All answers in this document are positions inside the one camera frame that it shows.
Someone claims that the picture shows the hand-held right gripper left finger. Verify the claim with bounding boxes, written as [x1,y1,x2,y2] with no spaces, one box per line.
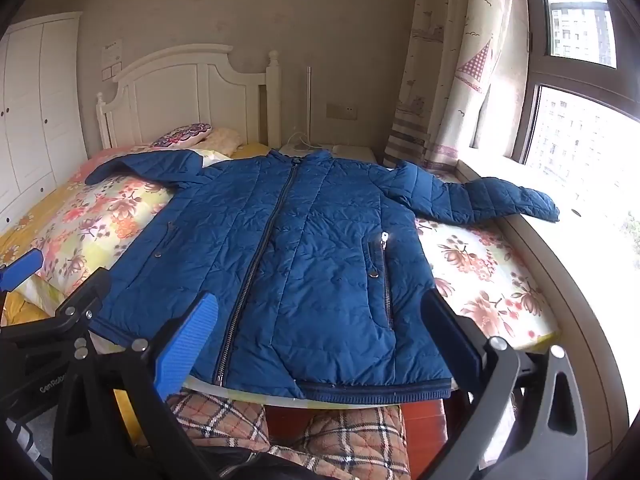
[52,292,221,480]

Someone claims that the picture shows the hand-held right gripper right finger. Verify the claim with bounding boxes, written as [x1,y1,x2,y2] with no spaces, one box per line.
[420,290,590,480]

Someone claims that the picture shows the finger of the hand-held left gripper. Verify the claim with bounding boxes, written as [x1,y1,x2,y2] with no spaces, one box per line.
[0,249,45,295]
[47,267,113,332]

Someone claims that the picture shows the blue quilted jacket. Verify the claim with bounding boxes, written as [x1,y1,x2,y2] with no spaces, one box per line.
[84,149,561,402]

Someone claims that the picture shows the floral bed sheet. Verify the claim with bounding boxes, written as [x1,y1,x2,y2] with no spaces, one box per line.
[25,145,560,403]

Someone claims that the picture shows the person's black jacket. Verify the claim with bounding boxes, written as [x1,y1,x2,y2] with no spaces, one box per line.
[197,452,311,480]

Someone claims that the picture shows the plaid quilted pants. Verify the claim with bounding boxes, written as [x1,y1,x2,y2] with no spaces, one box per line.
[135,392,411,480]

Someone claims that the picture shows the white wardrobe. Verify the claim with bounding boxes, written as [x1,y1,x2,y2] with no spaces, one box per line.
[0,10,88,233]

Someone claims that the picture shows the white window sill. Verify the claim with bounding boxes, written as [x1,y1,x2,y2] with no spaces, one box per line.
[457,155,640,461]

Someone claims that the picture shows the purple patterned pillow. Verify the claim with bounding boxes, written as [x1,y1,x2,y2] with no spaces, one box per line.
[150,122,213,150]

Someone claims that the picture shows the pale yellow pillow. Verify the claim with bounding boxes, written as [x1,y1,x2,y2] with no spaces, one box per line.
[200,127,241,157]

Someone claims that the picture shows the white nightstand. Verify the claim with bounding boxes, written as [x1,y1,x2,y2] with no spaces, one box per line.
[277,142,378,163]

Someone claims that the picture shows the white wooden headboard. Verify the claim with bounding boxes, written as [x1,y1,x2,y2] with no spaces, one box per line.
[95,44,282,153]

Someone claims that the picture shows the printed sailboat curtain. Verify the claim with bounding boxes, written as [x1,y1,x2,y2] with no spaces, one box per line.
[382,0,531,181]

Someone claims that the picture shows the thin metal pole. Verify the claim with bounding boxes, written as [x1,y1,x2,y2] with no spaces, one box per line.
[306,65,315,148]

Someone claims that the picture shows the dark framed window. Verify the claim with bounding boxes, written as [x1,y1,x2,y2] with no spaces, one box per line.
[510,0,640,211]

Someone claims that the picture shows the beige wall socket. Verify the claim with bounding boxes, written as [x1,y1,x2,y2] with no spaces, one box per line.
[326,102,359,121]

